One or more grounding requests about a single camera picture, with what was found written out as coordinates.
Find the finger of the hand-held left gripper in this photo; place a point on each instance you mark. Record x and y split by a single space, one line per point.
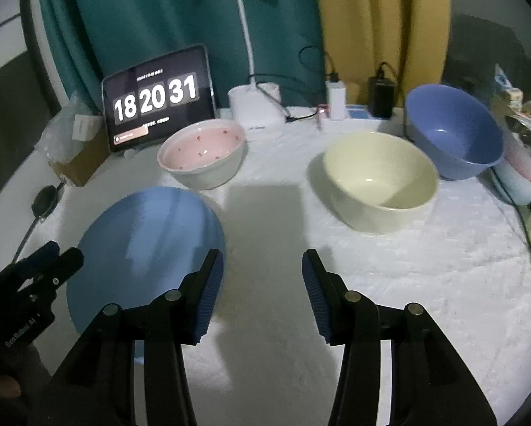
59 273
34 262

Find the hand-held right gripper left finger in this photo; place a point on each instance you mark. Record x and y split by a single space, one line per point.
207 301

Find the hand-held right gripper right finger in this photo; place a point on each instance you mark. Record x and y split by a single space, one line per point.
316 301

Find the blue plate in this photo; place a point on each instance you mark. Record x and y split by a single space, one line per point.
145 239

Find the cream bowl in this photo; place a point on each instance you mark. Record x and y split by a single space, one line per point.
372 173

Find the pink strawberry print bowl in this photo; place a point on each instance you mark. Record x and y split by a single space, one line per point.
198 151

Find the large blue bowl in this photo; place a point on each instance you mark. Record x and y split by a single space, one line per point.
452 128

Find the stacked pink white bowls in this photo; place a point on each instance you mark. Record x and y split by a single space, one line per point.
527 168

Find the person's left hand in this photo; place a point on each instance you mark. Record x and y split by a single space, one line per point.
4 386

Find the black round disc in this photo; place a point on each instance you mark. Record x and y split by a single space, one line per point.
43 202

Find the white table cloth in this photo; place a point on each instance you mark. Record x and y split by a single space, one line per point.
269 213

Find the cardboard box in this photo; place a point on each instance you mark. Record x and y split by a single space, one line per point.
76 164

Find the clear plastic bag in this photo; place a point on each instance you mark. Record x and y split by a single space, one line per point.
61 128

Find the small white box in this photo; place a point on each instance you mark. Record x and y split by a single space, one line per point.
87 126

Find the white power strip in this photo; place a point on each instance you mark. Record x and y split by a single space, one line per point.
358 115

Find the white desk lamp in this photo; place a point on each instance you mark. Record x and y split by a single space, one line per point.
258 111

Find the tablet with clock display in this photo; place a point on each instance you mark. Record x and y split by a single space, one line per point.
158 97

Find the white charger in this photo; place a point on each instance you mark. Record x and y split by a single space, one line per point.
336 100

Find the black charger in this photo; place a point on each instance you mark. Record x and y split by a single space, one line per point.
382 97

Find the light blue cup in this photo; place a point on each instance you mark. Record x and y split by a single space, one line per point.
518 191

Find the teal curtain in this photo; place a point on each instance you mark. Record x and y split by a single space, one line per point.
158 17

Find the crumpled paper wrappers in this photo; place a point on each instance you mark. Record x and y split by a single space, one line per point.
514 102

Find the yellow curtain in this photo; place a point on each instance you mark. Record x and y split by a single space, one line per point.
372 17

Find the glass balcony door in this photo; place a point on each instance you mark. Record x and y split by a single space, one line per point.
483 44

